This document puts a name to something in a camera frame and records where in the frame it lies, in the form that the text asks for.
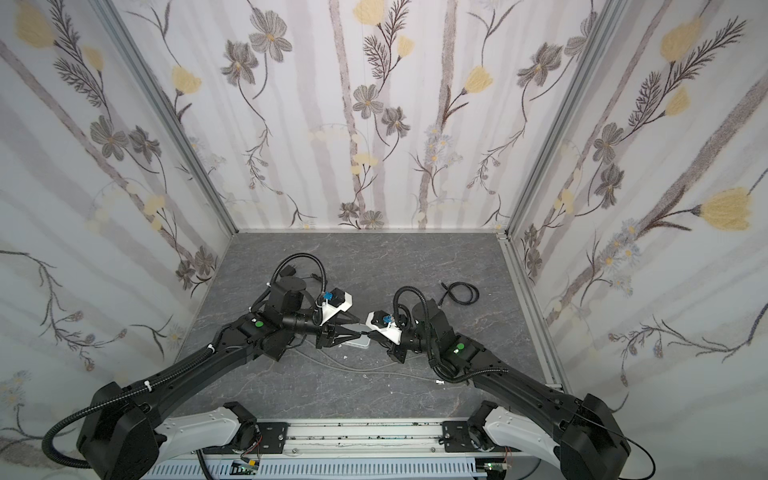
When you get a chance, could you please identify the white rectangular device box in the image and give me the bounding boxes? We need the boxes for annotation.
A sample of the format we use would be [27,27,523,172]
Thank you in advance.
[342,324,370,350]

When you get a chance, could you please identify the grey cable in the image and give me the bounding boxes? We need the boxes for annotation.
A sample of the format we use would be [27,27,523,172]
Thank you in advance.
[293,347,446,388]

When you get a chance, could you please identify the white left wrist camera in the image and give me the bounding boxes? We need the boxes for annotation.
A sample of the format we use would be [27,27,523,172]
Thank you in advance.
[320,288,353,325]

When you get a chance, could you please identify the black cable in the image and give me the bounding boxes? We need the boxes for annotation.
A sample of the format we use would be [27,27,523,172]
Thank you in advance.
[436,280,481,311]

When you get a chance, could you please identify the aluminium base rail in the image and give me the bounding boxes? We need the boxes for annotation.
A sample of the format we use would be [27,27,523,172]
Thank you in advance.
[147,407,567,479]

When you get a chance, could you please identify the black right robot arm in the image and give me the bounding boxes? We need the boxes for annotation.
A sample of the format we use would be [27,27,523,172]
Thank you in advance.
[366,286,636,479]

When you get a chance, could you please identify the white slotted cable duct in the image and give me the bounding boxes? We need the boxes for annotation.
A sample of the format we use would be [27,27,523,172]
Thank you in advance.
[143,458,488,480]

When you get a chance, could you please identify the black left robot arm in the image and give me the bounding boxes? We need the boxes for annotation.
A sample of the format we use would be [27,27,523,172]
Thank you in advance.
[41,254,352,479]

